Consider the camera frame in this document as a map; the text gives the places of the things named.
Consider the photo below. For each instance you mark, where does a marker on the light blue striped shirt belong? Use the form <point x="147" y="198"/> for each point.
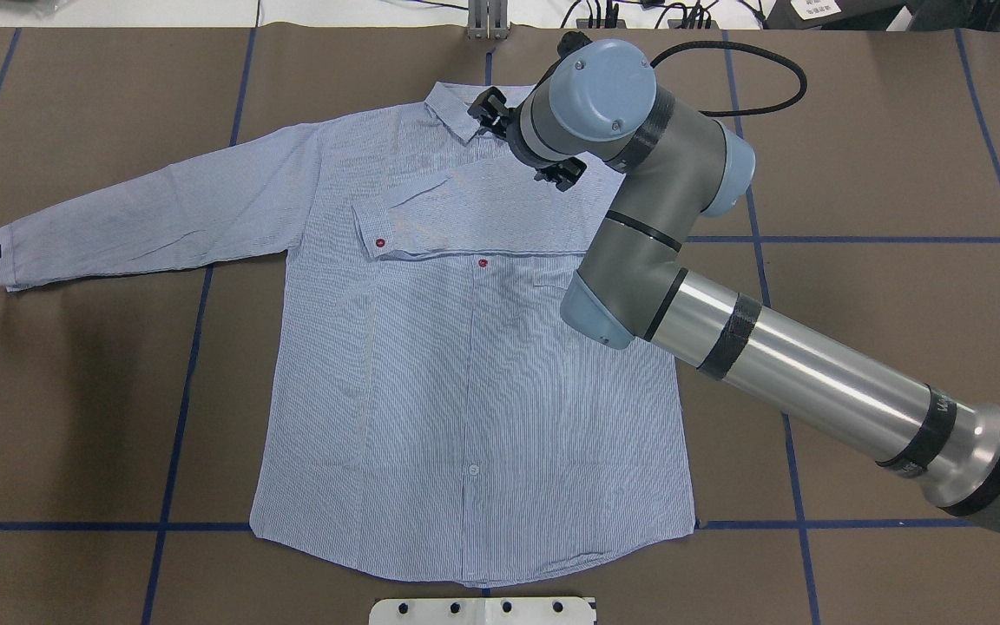
<point x="433" y="419"/>

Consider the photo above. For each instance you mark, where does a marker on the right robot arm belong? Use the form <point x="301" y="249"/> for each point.
<point x="602" y="98"/>

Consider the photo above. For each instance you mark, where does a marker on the brown paper table mat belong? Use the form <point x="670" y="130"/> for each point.
<point x="134" y="409"/>

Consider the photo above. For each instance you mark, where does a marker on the aluminium frame post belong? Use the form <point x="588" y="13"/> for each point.
<point x="488" y="20"/>

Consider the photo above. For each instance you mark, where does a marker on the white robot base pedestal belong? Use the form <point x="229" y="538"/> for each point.
<point x="486" y="610"/>

